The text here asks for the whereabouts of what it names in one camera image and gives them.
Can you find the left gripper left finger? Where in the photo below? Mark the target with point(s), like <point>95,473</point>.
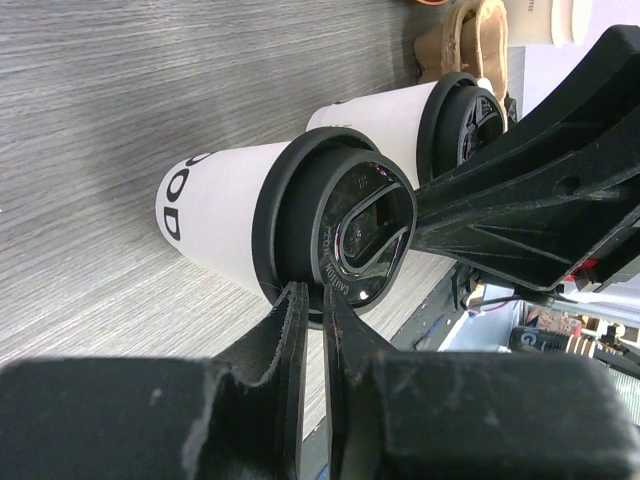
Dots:
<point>235,415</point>

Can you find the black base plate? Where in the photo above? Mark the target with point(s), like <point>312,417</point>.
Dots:
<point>436,316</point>

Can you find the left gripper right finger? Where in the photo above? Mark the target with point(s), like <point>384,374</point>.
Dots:
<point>396,414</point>

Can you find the black cup lid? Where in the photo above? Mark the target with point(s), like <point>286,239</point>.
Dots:
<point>459,119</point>
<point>332,211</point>

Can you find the white paper cup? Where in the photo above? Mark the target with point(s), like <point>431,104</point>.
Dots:
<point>390,119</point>
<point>205,207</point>

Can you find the brown cardboard cup carrier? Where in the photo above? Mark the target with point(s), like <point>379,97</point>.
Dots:
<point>473,39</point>

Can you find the stack of white paper cups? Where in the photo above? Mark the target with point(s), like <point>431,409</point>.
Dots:
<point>547,22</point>

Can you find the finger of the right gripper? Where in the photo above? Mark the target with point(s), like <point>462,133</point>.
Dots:
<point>558,191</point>

